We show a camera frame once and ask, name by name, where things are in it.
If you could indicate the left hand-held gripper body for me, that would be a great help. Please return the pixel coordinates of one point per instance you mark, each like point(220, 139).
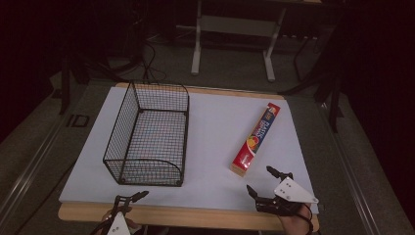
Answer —
point(118, 226)

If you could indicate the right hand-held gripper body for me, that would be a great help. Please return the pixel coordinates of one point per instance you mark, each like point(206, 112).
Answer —
point(292, 192)

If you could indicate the red plastic wrap box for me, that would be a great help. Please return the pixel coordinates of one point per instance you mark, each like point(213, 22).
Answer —
point(257, 137)

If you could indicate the person's right hand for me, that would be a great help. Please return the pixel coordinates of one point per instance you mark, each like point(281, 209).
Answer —
point(295, 223)

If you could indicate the white table sheet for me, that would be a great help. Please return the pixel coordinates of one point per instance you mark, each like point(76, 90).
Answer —
point(212, 137)

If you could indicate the black metal stand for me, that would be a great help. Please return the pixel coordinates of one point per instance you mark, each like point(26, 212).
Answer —
point(331, 94)
point(65, 84)

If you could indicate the white power strip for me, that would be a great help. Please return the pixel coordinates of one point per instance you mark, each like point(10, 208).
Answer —
point(300, 37)

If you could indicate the metal floor rail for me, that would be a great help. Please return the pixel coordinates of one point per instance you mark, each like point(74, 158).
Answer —
point(352, 169)
point(29, 169)

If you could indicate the white metal desk frame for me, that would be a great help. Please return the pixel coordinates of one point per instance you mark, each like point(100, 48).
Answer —
point(241, 27)

